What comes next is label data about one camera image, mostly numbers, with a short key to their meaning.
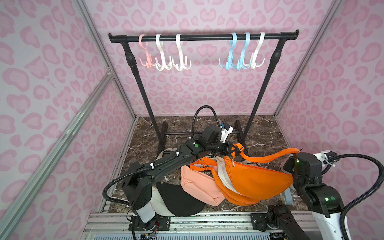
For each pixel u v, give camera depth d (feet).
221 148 2.15
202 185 2.65
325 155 1.68
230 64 1.96
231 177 2.37
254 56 1.89
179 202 2.42
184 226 2.37
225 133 2.23
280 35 1.68
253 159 2.38
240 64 1.93
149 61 1.89
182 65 1.94
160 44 1.70
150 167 1.48
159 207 2.56
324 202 1.34
